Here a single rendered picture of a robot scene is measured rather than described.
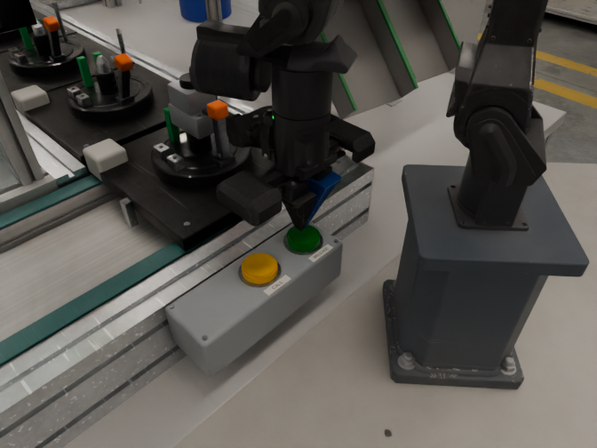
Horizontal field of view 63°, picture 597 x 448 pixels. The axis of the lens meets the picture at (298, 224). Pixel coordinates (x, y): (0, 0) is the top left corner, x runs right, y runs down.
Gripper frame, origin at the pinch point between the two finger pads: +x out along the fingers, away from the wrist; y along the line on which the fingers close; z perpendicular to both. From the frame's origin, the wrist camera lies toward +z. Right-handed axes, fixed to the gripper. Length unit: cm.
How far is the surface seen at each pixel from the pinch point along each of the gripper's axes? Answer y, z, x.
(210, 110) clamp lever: -0.6, 16.1, -5.5
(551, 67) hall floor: -320, 70, 101
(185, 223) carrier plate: 8.5, 11.2, 4.4
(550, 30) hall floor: -389, 100, 101
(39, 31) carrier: -2, 70, -1
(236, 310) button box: 12.3, -2.7, 5.5
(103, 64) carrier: -1.5, 45.7, -2.3
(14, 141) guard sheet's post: 17.3, 35.6, -0.4
